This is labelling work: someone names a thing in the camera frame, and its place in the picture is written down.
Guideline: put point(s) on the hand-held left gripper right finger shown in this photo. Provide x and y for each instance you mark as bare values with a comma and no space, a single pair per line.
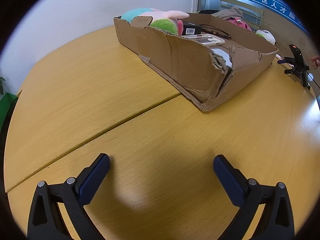
226,177

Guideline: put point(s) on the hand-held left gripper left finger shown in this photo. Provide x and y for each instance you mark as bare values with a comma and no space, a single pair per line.
96,177

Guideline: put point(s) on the brown cardboard box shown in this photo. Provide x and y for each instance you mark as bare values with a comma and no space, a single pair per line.
185,62

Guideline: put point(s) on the white folding phone stand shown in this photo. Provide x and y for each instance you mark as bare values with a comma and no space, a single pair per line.
222,55

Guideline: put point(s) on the beige phone case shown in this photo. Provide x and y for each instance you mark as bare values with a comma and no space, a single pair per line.
202,39

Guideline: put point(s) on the black eyeglasses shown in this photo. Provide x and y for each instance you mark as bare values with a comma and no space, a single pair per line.
217,31

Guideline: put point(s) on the wooden desktop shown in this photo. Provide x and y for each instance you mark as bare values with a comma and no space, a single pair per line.
105,85

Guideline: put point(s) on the person's right hand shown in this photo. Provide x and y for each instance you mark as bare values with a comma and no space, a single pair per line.
315,61

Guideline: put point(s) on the green cloth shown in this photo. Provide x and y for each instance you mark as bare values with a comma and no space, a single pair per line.
6,107

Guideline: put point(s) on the black tripod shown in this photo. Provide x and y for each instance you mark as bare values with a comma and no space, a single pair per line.
288,60

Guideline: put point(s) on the green potted plant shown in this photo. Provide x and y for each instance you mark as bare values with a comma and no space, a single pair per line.
1,83

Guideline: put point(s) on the black phone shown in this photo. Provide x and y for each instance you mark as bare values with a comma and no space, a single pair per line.
298,53

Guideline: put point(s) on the white panda plush toy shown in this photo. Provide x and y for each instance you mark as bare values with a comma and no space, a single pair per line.
267,35

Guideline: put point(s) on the small black product box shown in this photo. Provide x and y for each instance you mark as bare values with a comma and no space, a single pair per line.
189,28

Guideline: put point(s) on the pink plush toy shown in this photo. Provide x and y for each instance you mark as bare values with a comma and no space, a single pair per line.
240,23

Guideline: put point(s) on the grey printed cloth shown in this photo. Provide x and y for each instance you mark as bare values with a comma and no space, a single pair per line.
231,12

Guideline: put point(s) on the pink and teal pig plush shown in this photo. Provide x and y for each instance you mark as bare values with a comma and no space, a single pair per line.
140,14

